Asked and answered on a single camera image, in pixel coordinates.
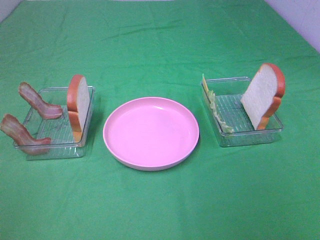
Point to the bread slice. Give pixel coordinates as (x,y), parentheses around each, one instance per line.
(264,95)
(78,101)

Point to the green lettuce leaf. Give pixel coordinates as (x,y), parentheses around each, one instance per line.
(213,106)

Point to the bacon strip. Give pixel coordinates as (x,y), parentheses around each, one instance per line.
(17,131)
(45,110)

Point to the clear plastic tray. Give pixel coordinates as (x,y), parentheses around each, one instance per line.
(63,144)
(228,94)

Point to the green tablecloth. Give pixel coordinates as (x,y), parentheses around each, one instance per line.
(128,50)

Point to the right clear plastic tray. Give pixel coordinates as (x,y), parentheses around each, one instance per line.
(228,94)

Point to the yellow cheese slice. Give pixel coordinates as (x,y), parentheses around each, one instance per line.
(204,84)

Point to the left clear plastic tray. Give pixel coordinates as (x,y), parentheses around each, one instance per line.
(63,144)

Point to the pink round plate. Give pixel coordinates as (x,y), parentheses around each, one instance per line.
(151,133)

